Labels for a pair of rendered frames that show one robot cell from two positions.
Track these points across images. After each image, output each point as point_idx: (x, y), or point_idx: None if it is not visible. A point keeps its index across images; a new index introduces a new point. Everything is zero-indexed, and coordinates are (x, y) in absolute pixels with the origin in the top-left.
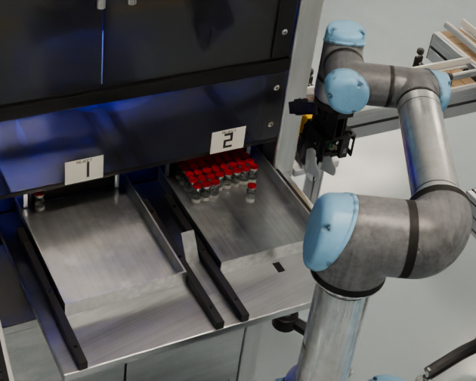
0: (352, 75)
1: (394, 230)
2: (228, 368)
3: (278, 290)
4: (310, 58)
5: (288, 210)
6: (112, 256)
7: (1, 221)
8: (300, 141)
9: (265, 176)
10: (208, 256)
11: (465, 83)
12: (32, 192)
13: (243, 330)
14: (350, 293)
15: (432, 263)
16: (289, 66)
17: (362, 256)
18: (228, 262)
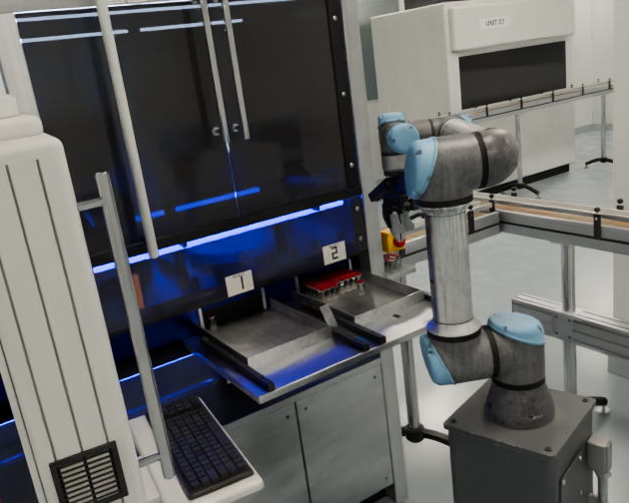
0: (403, 124)
1: (466, 142)
2: (383, 465)
3: (401, 325)
4: (373, 184)
5: (390, 291)
6: (274, 337)
7: (188, 340)
8: (383, 210)
9: (367, 282)
10: (343, 318)
11: (482, 215)
12: (206, 304)
13: (386, 426)
14: (451, 203)
15: (501, 158)
16: (360, 191)
17: (450, 165)
18: (359, 316)
